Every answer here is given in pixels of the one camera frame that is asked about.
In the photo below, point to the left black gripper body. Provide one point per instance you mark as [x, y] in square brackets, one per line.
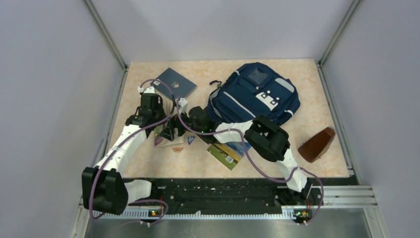
[159, 112]

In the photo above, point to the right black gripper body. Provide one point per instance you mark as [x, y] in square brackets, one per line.
[188, 123]

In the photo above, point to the purple treehouse children's book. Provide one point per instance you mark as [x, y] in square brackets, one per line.
[163, 138]

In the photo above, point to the navy blue student backpack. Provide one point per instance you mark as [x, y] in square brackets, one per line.
[254, 90]

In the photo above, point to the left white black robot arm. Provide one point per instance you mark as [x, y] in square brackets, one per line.
[103, 187]

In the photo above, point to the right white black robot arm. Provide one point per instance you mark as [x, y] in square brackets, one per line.
[267, 138]

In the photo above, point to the black paperback book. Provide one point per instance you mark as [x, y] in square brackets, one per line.
[208, 139]

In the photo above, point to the blue triangular eraser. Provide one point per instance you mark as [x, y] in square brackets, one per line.
[190, 139]

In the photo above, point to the small orange eraser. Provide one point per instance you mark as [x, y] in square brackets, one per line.
[177, 149]

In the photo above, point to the dark blue hardcover book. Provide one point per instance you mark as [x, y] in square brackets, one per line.
[179, 85]

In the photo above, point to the blue landscape cover book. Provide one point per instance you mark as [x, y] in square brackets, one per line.
[229, 154]

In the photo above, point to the brown leather pouch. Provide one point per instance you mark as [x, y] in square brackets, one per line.
[317, 145]

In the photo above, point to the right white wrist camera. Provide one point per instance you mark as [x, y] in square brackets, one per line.
[182, 105]

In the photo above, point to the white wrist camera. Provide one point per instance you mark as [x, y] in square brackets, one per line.
[182, 105]
[148, 90]

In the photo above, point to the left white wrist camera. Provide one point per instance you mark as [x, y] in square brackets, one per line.
[148, 90]

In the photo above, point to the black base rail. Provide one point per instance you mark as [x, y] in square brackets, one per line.
[237, 196]

